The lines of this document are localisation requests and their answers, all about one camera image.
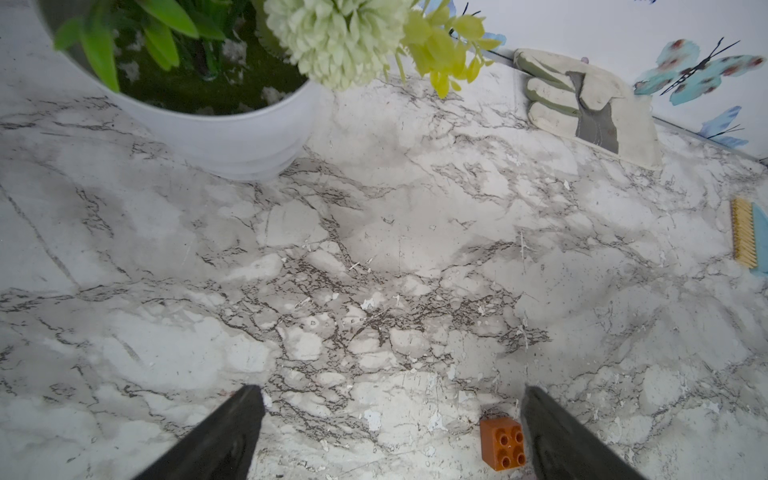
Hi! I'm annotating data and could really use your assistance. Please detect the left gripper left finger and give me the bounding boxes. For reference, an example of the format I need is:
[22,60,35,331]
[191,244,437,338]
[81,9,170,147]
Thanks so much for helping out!
[135,385,266,480]

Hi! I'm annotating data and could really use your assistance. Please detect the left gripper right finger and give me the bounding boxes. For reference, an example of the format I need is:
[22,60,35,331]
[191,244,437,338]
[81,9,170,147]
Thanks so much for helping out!
[520,385,644,480]

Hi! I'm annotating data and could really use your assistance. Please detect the orange lego brick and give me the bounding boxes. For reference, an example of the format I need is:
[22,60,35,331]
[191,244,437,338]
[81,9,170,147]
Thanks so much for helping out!
[479,417,527,471]

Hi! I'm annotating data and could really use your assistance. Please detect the blue hand brush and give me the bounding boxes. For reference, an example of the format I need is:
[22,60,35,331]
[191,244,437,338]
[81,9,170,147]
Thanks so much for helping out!
[730,197,768,277]

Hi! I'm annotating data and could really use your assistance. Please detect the potted plant white pot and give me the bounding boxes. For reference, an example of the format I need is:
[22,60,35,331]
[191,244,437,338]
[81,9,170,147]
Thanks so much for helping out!
[35,0,505,183]

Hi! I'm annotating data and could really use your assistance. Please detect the work glove beige grey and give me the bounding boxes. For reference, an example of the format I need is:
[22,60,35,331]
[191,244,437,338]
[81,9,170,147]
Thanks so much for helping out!
[513,49,662,170]

